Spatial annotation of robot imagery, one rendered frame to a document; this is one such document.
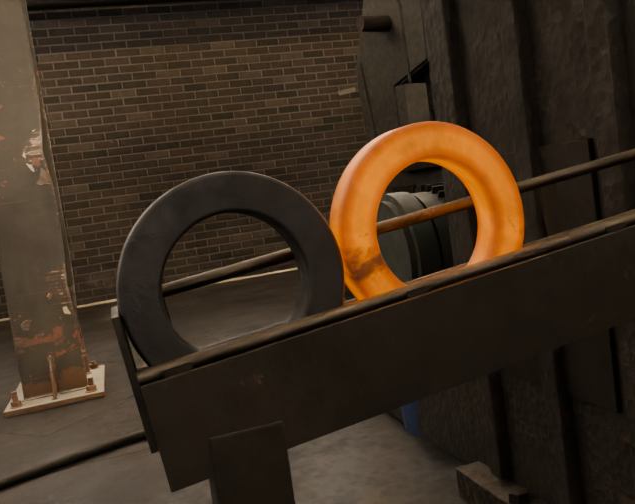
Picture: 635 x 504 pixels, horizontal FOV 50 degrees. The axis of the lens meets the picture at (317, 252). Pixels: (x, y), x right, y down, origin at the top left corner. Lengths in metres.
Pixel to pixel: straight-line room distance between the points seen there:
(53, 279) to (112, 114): 3.80
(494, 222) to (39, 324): 2.62
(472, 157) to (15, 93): 2.65
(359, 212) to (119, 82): 6.23
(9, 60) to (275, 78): 4.16
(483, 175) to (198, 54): 6.31
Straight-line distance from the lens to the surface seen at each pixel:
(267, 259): 0.62
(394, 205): 1.96
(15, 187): 3.08
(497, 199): 0.64
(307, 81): 7.05
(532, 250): 0.63
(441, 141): 0.62
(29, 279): 3.08
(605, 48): 1.02
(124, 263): 0.54
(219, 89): 6.83
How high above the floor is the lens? 0.70
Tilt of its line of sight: 5 degrees down
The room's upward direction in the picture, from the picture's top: 8 degrees counter-clockwise
